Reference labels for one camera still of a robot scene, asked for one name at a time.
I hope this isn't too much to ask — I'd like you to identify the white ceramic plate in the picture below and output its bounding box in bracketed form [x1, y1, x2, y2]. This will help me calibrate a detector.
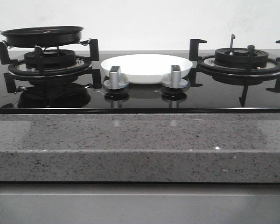
[101, 54, 193, 84]

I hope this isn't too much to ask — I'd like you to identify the black glass gas stove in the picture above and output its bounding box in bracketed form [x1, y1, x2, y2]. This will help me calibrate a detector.
[0, 62, 280, 114]

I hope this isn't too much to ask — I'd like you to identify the chrome wire pan support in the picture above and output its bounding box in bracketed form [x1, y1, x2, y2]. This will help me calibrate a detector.
[1, 38, 98, 52]

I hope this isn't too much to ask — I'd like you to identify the black burner grate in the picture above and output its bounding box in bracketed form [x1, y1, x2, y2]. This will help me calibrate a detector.
[0, 39, 102, 93]
[186, 39, 280, 110]

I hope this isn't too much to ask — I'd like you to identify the silver right stove knob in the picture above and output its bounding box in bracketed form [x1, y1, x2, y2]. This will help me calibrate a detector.
[161, 65, 189, 89]

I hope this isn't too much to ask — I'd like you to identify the silver left stove knob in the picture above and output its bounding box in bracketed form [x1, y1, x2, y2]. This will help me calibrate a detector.
[103, 66, 129, 90]

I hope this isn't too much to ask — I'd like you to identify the silver stove knob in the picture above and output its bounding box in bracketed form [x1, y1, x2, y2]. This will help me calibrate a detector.
[161, 65, 189, 89]
[103, 66, 129, 90]

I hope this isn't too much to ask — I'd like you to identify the small black frying pan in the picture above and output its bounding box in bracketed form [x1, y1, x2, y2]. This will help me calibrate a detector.
[0, 26, 84, 41]

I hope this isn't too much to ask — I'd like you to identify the black left burner grate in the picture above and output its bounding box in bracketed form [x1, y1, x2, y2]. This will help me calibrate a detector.
[0, 39, 102, 93]

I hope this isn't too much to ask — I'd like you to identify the black right burner grate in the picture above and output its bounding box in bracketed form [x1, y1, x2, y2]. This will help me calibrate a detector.
[186, 39, 280, 110]

